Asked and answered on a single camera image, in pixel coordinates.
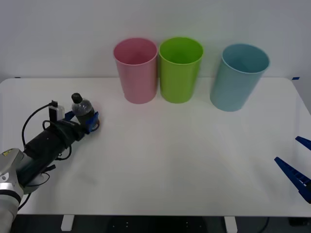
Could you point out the white table leg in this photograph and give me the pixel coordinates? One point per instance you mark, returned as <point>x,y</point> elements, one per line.
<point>230,224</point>
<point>67,223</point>

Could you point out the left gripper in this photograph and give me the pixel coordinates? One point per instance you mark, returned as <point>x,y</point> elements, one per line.
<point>69,131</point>

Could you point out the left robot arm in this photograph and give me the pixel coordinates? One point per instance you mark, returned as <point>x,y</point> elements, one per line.
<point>36,150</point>

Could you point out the pink plastic bin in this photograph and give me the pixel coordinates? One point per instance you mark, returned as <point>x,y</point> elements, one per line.
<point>137,75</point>

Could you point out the small clear plastic bottle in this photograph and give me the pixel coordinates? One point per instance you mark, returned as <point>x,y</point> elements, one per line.
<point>82,108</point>

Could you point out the pale blue plastic bin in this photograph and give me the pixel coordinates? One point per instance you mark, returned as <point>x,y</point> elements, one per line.
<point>236,80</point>

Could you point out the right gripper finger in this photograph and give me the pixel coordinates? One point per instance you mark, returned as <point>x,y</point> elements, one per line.
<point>304,142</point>
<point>292,173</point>

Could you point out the yellow-green plastic bin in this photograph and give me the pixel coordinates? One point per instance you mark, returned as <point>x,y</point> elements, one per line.
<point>179,75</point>

